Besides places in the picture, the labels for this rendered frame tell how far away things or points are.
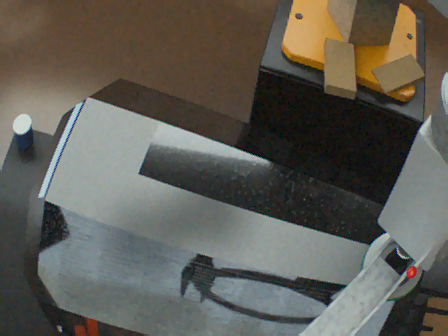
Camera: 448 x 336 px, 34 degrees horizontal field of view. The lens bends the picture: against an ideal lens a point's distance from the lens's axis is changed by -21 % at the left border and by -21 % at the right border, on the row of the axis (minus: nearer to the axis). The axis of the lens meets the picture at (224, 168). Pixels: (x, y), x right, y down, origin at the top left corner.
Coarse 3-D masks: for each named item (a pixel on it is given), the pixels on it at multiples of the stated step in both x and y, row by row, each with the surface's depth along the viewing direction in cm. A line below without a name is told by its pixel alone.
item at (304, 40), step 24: (312, 0) 270; (288, 24) 263; (312, 24) 264; (408, 24) 272; (288, 48) 257; (312, 48) 258; (360, 48) 261; (384, 48) 263; (408, 48) 265; (360, 72) 256; (408, 96) 254
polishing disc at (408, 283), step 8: (376, 240) 215; (384, 240) 215; (376, 248) 214; (392, 248) 214; (368, 256) 212; (384, 256) 212; (408, 264) 211; (408, 280) 209; (416, 280) 209; (400, 288) 208; (408, 288) 208; (392, 296) 206
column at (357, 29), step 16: (336, 0) 255; (352, 0) 240; (368, 0) 236; (384, 0) 237; (400, 0) 238; (336, 16) 261; (352, 16) 245; (368, 16) 245; (384, 16) 246; (352, 32) 253; (368, 32) 254; (384, 32) 256
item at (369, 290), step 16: (368, 272) 197; (384, 272) 196; (352, 288) 196; (368, 288) 195; (384, 288) 195; (336, 304) 194; (352, 304) 194; (368, 304) 194; (320, 320) 193; (336, 320) 194; (352, 320) 193
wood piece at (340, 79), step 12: (336, 48) 253; (348, 48) 254; (324, 60) 255; (336, 60) 251; (348, 60) 251; (324, 72) 253; (336, 72) 248; (348, 72) 249; (324, 84) 250; (336, 84) 246; (348, 84) 246; (348, 96) 249
